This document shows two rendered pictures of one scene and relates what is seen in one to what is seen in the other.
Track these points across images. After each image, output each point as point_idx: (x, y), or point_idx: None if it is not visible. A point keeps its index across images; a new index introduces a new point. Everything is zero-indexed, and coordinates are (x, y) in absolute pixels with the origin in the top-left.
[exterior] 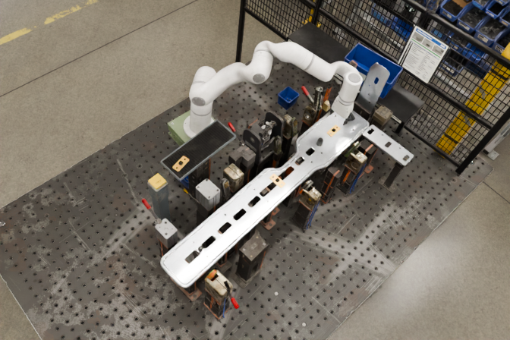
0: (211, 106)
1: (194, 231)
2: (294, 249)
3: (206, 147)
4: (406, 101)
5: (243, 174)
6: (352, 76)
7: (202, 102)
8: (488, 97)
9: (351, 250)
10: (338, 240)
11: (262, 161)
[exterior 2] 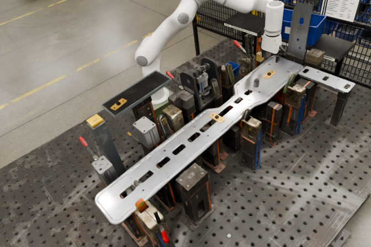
0: (158, 70)
1: (132, 167)
2: (245, 189)
3: (143, 90)
4: (335, 44)
5: (180, 111)
6: (273, 2)
7: (144, 60)
8: None
9: (306, 186)
10: (291, 178)
11: (203, 106)
